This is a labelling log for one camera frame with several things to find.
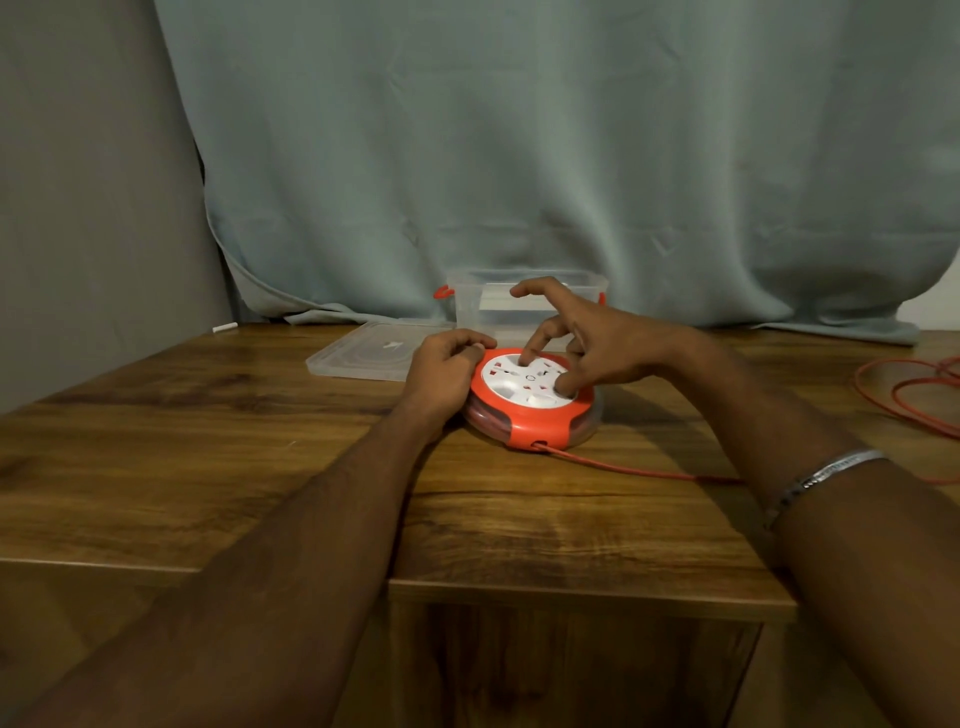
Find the person's left hand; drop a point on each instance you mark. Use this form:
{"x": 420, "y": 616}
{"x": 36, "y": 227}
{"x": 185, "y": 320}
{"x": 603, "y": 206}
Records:
{"x": 435, "y": 379}

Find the clear plastic storage container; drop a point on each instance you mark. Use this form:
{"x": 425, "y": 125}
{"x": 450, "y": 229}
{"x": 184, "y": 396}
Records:
{"x": 495, "y": 304}

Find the clear plastic container lid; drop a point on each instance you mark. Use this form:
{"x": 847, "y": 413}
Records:
{"x": 367, "y": 352}

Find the person's left forearm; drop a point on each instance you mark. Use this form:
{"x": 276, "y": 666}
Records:
{"x": 262, "y": 585}

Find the small white stick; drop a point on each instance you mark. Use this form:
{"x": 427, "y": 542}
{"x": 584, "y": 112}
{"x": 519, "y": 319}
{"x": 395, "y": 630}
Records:
{"x": 224, "y": 327}

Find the pale green curtain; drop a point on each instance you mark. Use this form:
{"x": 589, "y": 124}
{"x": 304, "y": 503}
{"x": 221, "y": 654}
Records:
{"x": 562, "y": 150}

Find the person's right hand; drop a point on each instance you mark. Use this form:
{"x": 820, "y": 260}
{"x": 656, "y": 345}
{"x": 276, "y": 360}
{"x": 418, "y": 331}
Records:
{"x": 622, "y": 345}

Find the person's left fingers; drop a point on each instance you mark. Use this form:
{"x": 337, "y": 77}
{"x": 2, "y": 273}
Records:
{"x": 469, "y": 341}

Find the person's right thumb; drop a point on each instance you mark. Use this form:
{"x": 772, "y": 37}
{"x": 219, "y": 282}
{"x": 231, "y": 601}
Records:
{"x": 571, "y": 381}

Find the person's right forearm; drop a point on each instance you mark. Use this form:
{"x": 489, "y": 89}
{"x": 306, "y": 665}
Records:
{"x": 840, "y": 480}

